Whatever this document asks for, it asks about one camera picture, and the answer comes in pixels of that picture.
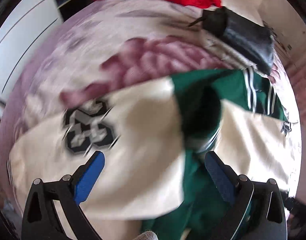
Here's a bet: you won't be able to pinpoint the green varsity jacket cream sleeves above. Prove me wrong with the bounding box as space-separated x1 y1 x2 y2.
9 69 301 239

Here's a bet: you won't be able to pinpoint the folded black leather garment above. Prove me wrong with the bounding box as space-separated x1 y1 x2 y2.
188 7 274 75

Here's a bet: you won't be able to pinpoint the floral purple bed blanket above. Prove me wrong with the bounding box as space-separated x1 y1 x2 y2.
0 0 299 213

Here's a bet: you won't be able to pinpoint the white sliding wardrobe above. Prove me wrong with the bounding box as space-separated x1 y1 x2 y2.
0 0 63 102

